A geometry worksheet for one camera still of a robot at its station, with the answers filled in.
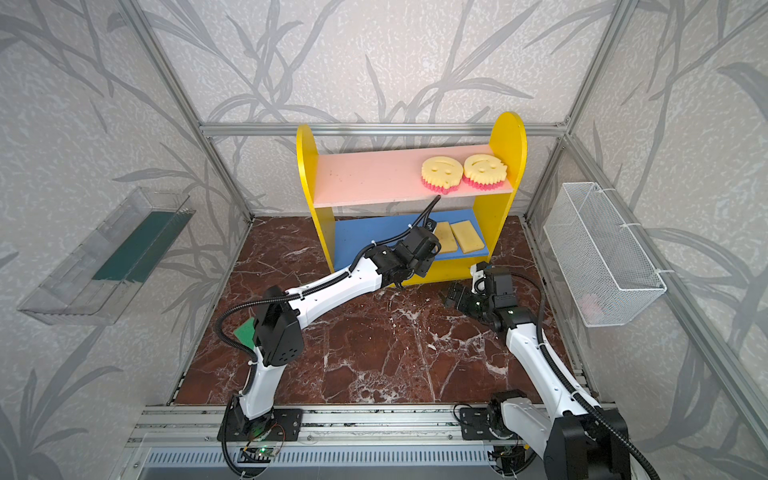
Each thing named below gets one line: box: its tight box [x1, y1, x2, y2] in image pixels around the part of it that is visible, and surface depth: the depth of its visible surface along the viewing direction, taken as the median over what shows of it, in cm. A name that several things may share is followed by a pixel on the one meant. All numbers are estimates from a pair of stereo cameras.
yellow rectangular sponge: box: [450, 220, 485, 254], surface depth 95 cm
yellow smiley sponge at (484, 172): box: [462, 154, 508, 191], surface depth 72 cm
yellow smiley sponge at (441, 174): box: [421, 156, 464, 195], surface depth 72 cm
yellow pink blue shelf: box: [296, 112, 527, 275], surface depth 75 cm
